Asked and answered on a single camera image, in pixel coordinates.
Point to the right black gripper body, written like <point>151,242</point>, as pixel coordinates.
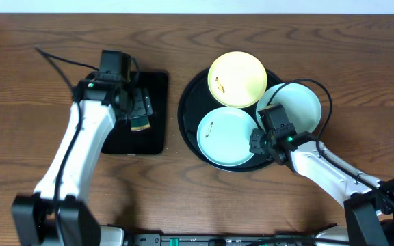
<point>258,143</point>

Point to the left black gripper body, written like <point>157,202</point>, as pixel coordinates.
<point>141,103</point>

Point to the green yellow sponge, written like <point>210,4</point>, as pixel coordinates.
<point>140,123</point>

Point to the mint plate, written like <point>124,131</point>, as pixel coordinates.
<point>223,136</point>
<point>301,105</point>

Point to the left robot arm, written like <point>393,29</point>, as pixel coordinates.
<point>57,212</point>

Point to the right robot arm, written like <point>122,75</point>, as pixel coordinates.
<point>368,201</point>

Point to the black rectangular tray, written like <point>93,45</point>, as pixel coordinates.
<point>122,140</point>

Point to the black round tray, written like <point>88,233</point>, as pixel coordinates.
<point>195,103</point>

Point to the yellow plate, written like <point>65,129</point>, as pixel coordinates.
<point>237,79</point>

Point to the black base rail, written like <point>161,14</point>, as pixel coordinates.
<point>183,240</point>

